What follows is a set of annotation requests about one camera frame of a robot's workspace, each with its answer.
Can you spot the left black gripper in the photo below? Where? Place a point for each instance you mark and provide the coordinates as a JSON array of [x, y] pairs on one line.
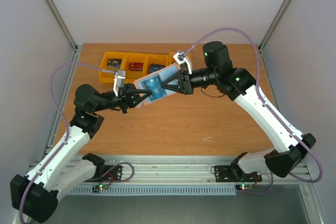
[[128, 96]]

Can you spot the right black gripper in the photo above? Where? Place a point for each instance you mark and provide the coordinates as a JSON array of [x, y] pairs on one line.
[[187, 82]]

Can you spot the blue credit card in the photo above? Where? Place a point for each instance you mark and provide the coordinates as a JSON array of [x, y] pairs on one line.
[[153, 83]]

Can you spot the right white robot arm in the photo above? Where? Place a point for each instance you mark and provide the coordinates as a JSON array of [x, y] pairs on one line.
[[290, 146]]

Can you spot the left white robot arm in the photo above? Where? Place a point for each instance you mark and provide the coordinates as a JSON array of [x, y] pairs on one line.
[[37, 194]]

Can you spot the red card stack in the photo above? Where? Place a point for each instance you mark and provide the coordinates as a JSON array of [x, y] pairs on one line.
[[136, 66]]

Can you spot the blue card stack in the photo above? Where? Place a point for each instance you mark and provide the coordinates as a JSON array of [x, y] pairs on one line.
[[155, 67]]

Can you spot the left green circuit board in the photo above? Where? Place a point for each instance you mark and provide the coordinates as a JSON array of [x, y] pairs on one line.
[[99, 188]]

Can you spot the green circuit board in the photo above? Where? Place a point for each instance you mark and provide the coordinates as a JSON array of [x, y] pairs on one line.
[[245, 187], [99, 188]]

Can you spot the right green circuit board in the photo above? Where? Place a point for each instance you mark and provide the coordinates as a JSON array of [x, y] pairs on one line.
[[245, 187]]

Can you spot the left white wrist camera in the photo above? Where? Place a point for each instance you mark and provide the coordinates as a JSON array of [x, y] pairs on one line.
[[119, 79]]

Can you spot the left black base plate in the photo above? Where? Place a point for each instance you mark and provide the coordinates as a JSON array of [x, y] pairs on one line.
[[113, 173]]

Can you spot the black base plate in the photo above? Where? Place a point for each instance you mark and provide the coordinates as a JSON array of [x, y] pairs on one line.
[[227, 173], [113, 173]]

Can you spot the grey slotted cable duct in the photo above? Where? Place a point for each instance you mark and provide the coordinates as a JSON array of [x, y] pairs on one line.
[[157, 190]]

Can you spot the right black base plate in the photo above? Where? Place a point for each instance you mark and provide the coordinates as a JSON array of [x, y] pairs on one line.
[[227, 173]]

